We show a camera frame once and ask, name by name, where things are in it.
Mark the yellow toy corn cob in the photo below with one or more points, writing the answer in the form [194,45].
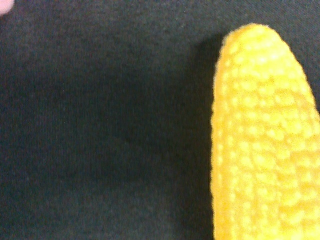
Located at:
[265,154]

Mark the black tablecloth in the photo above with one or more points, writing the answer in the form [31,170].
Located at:
[105,110]

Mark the pink white mug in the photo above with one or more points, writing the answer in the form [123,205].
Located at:
[6,6]

